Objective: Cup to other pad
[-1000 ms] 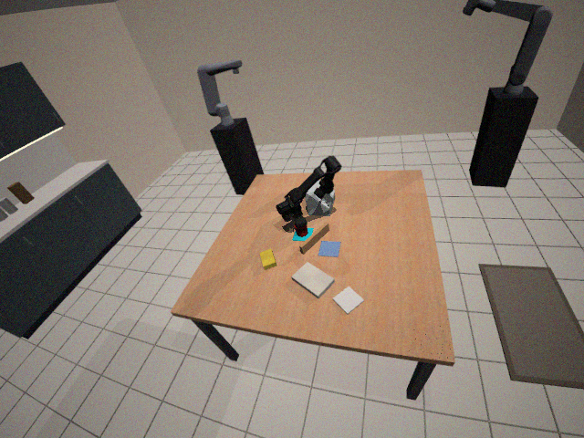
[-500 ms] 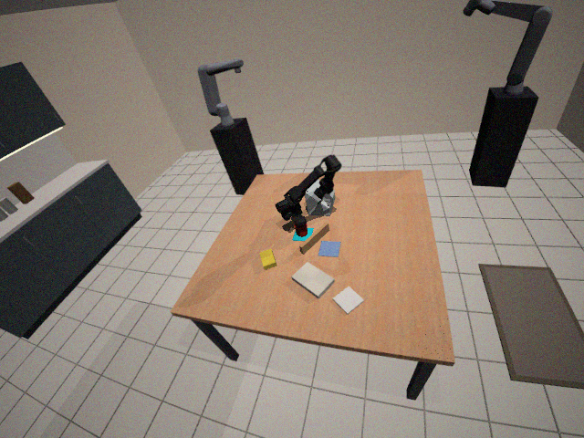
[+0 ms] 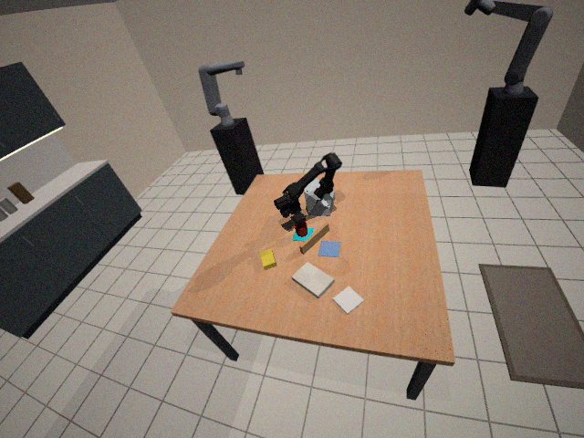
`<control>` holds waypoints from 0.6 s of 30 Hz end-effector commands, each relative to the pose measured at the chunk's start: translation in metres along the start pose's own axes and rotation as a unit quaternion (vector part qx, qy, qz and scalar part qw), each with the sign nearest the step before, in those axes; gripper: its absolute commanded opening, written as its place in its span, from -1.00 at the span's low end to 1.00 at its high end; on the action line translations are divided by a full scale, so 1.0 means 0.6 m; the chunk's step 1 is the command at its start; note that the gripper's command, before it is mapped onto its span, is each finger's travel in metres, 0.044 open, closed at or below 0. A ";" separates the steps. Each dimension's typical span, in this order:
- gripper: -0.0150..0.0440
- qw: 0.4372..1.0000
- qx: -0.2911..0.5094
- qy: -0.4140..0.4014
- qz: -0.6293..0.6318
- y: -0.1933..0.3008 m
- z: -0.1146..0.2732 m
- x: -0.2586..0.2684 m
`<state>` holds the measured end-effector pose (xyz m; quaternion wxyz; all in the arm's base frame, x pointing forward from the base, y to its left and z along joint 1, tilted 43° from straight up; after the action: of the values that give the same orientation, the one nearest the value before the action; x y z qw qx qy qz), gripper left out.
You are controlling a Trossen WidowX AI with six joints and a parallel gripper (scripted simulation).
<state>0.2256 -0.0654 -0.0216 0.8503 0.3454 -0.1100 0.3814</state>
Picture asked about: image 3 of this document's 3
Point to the yellow block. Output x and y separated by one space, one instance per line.
268 259

